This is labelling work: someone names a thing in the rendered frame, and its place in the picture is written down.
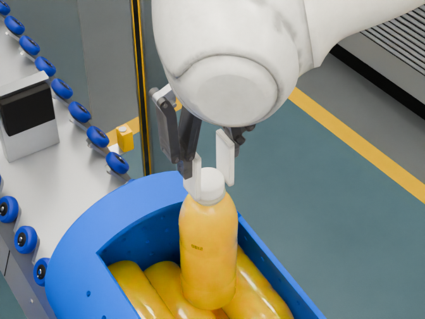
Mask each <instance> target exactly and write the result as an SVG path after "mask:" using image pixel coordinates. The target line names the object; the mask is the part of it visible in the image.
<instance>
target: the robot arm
mask: <svg viewBox="0 0 425 319"><path fill-rule="evenodd" d="M423 4H425V0H152V26H153V31H154V39H155V43H156V49H157V52H158V55H159V57H160V60H161V63H162V65H163V68H164V72H165V74H166V77H167V79H168V82H169V84H167V85H166V86H165V87H163V88H162V89H161V90H159V89H158V88H157V87H153V88H152V89H151V90H150V91H149V96H150V98H151V99H152V100H153V102H154V103H155V105H156V115H157V125H158V131H159V140H160V146H161V150H162V152H163V153H164V154H165V155H166V156H167V158H168V159H169V160H170V161H171V162H172V164H177V170H178V172H179V173H180V175H181V176H182V177H183V186H184V188H185V189H186V190H187V192H188V193H189V194H190V195H191V197H192V198H193V199H194V201H200V193H201V157H200V156H199V155H198V154H197V152H196V149H197V143H198V140H199V134H200V128H201V124H202V120H203V121H205V122H207V123H211V124H213V125H218V126H222V128H223V129H224V131H225V132H224V131H223V130H222V129H219V130H217V131H216V169H217V170H219V171H220V172H221V173H222V174H223V176H224V178H225V182H226V184H227V185H228V186H232V185H234V159H235V158H236V157H238V155H239V153H240V146H241V145H242V144H243V143H244V142H245V141H246V138H245V137H244V136H243V135H242V134H243V133H244V132H245V131H246V130H247V131H248V132H250V131H252V130H254V128H255V126H256V124H257V123H259V122H262V121H264V120H265V119H267V118H269V117H270V116H271V115H272V114H273V113H275V112H276V111H277V110H278V109H279V108H280V107H281V106H282V104H283V103H284V102H285V101H286V100H287V98H288V97H289V95H290V94H291V93H292V91H293V90H294V88H295V86H296V83H297V79H298V78H299V77H300V76H301V75H302V74H304V73H305V72H307V71H309V70H311V69H313V68H316V67H319V66H321V64H322V62H323V60H324V58H325V57H326V55H327V54H328V53H329V51H330V50H331V48H332V47H333V46H335V45H336V44H337V43H338V42H340V41H341V40H342V39H344V38H346V37H348V36H350V35H352V34H355V33H357V32H360V31H363V30H365V29H368V28H371V27H374V26H377V25H379V24H382V23H384V22H387V21H390V20H392V19H394V18H397V17H399V16H402V15H404V14H406V13H408V12H410V11H412V10H414V9H416V8H418V7H420V6H422V5H423ZM176 97H177V99H178V100H179V102H181V104H182V110H181V114H180V121H179V125H178V122H177V116H176V111H175V109H174V108H175V107H176V106H177V104H176V103H175V102H176Z"/></svg>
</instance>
